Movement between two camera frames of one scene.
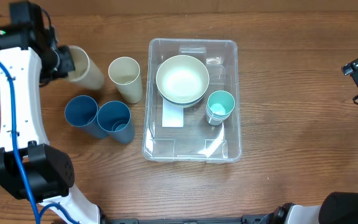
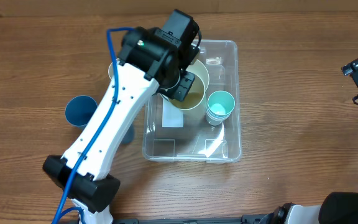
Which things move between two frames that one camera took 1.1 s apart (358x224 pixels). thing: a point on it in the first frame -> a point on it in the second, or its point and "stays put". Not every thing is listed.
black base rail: [257, 218] stays put
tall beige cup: [86, 73] -> [194, 106]
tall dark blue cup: [81, 112] stays put
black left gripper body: [66, 64] -> [186, 77]
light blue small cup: [217, 117] stays put
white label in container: [172, 116] stays put
